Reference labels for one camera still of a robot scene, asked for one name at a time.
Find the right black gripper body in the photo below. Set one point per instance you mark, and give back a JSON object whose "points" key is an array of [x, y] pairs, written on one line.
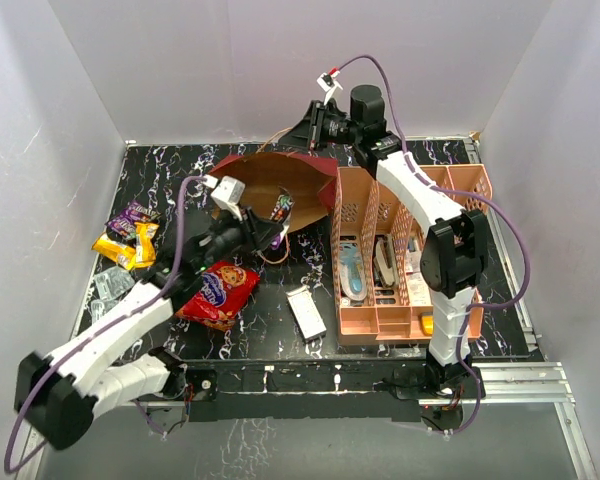
{"points": [[339, 128]]}

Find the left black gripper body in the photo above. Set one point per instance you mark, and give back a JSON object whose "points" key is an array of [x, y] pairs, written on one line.
{"points": [[232, 235]]}

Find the red brown paper bag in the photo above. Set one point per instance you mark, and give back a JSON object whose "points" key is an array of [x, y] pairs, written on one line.
{"points": [[310, 179]]}

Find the red cookie snack bag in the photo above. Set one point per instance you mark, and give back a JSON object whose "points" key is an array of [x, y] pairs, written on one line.
{"points": [[224, 293]]}

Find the yellow candy bar wrapper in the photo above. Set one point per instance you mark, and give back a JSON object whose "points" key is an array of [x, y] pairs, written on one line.
{"points": [[121, 254]]}

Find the dark silver snack wrapper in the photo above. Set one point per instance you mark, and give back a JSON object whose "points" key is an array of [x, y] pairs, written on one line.
{"points": [[111, 285]]}

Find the purple candy bar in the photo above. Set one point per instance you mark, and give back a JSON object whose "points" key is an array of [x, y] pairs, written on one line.
{"points": [[139, 213]]}

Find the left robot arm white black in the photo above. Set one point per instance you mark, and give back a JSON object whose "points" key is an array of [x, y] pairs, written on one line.
{"points": [[60, 394]]}

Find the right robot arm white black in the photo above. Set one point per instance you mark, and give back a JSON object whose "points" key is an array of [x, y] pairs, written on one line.
{"points": [[454, 254]]}

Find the white rectangular box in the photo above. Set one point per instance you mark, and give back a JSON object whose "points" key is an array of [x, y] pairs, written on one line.
{"points": [[307, 316]]}

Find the beige stapler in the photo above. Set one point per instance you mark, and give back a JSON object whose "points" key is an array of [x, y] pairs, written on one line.
{"points": [[383, 262]]}

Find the pink plastic desk organizer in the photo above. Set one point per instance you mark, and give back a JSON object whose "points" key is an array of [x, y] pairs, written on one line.
{"points": [[381, 294]]}

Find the white packet in organizer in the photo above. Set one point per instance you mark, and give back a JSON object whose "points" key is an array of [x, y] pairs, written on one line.
{"points": [[417, 288]]}

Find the yellow tape measure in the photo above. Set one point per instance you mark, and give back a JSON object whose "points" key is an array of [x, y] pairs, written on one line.
{"points": [[427, 323]]}

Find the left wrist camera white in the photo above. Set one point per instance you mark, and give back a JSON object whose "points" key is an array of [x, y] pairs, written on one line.
{"points": [[226, 193]]}

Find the aluminium rail frame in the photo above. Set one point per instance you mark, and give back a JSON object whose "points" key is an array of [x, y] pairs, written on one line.
{"points": [[262, 367]]}

